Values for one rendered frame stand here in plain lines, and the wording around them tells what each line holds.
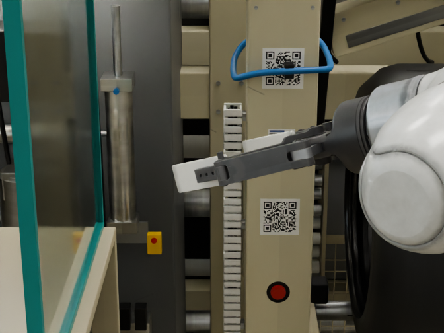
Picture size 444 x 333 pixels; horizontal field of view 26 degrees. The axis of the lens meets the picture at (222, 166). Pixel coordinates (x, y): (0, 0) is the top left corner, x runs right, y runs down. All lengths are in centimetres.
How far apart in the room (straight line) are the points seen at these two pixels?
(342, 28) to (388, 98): 124
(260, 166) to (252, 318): 101
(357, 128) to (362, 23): 123
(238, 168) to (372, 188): 26
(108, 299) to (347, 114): 87
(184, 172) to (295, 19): 77
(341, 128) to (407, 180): 26
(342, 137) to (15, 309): 65
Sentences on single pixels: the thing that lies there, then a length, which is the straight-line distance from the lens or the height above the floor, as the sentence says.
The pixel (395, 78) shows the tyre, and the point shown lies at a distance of 182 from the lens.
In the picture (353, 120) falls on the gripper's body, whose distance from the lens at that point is 94.
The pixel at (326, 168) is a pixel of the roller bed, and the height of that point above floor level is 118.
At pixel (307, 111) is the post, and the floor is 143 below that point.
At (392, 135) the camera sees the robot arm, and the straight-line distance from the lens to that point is 72.
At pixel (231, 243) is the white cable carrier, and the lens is 191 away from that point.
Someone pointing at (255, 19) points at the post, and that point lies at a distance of 173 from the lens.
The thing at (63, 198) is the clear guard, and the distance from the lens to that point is 130.
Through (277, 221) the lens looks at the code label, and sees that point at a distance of 184.
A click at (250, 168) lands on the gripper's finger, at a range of 94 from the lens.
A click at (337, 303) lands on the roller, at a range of 218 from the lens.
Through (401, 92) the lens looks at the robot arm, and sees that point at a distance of 92.
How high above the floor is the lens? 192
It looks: 20 degrees down
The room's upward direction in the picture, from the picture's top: straight up
